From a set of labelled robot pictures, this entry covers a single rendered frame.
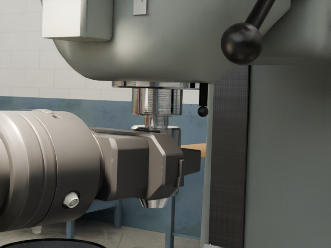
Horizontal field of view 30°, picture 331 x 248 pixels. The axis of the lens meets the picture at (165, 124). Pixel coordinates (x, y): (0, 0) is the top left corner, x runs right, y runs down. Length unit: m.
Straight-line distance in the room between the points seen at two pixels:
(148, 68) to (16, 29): 6.51
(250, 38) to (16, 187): 0.19
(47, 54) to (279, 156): 5.78
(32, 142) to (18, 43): 6.51
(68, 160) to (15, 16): 6.58
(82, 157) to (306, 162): 0.50
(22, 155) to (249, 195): 0.57
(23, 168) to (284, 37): 0.31
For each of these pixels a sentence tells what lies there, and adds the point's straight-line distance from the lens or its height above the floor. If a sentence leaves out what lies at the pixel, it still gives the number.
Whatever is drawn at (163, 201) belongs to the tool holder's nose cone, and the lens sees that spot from 0.57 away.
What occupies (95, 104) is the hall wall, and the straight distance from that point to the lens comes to 6.14.
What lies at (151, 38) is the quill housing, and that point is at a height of 1.34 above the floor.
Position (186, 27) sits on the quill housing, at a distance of 0.48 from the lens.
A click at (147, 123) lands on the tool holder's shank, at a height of 1.27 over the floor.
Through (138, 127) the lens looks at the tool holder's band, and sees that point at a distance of 0.56.
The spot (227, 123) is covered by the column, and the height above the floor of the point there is 1.26.
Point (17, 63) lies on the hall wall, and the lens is 6.94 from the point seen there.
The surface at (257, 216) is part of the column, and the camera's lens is 0.95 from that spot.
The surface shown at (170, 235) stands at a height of 0.21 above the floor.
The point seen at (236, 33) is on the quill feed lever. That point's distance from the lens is 0.43.
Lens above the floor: 1.30
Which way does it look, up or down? 3 degrees down
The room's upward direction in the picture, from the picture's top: 2 degrees clockwise
